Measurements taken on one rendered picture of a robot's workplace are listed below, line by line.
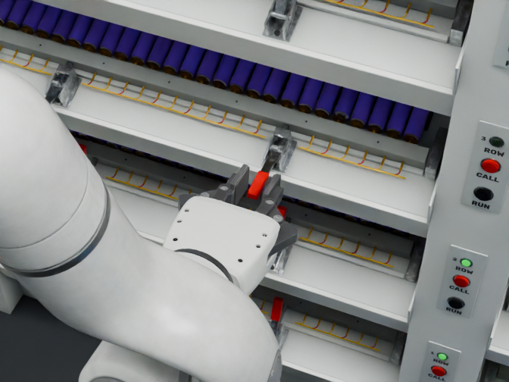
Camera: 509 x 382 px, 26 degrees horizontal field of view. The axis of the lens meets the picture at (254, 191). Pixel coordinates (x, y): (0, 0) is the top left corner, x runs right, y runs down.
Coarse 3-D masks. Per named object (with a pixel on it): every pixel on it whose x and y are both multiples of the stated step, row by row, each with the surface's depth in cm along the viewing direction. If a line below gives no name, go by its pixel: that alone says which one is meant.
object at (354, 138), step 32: (0, 32) 129; (64, 64) 128; (96, 64) 126; (128, 64) 126; (128, 96) 126; (192, 96) 123; (224, 96) 123; (320, 128) 120; (352, 128) 119; (384, 160) 119; (416, 160) 117
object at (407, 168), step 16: (48, 64) 129; (96, 80) 128; (112, 80) 127; (160, 96) 126; (208, 112) 124; (224, 112) 124; (272, 128) 122; (320, 144) 121; (336, 144) 121; (368, 160) 120
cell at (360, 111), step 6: (360, 96) 121; (366, 96) 121; (372, 96) 121; (360, 102) 121; (366, 102) 121; (372, 102) 121; (354, 108) 121; (360, 108) 121; (366, 108) 121; (354, 114) 121; (360, 114) 120; (366, 114) 121; (354, 120) 121; (360, 120) 120; (366, 120) 121
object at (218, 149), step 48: (96, 96) 127; (144, 96) 127; (144, 144) 126; (192, 144) 123; (240, 144) 123; (432, 144) 120; (288, 192) 123; (336, 192) 119; (384, 192) 119; (432, 192) 113
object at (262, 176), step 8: (272, 152) 119; (272, 160) 119; (264, 168) 118; (272, 168) 118; (256, 176) 117; (264, 176) 117; (256, 184) 116; (264, 184) 117; (248, 192) 115; (256, 192) 115
